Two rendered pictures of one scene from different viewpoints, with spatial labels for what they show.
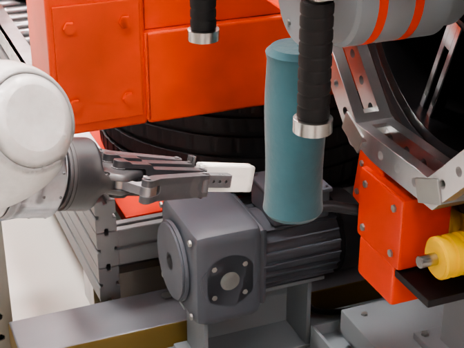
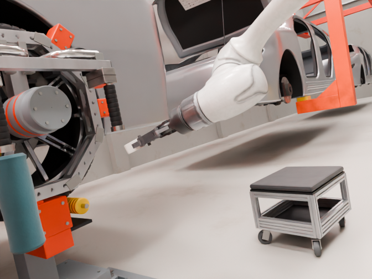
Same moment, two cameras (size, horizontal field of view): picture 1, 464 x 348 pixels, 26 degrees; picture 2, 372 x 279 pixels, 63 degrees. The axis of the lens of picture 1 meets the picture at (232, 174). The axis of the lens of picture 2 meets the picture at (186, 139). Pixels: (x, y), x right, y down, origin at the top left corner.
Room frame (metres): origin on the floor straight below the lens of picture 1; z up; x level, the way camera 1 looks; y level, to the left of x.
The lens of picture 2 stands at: (1.31, 0.85, 0.75)
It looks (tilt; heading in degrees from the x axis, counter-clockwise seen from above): 4 degrees down; 240
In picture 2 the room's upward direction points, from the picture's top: 11 degrees counter-clockwise
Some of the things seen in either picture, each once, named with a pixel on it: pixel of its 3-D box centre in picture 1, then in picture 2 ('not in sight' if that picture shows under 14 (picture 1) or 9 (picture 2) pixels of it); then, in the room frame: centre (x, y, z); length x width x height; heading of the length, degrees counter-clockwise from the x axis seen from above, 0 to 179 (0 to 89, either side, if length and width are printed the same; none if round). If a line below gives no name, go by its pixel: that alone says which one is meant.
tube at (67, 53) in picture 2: not in sight; (60, 51); (1.12, -0.17, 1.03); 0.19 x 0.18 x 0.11; 112
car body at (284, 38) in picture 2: not in sight; (264, 60); (-2.78, -3.01, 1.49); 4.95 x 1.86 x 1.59; 22
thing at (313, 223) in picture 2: not in sight; (300, 205); (0.05, -0.26, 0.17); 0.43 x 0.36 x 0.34; 12
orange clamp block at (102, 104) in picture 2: not in sight; (102, 108); (0.97, -0.37, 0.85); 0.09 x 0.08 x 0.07; 22
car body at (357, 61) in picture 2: not in sight; (336, 70); (-8.46, -5.31, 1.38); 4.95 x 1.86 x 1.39; 22
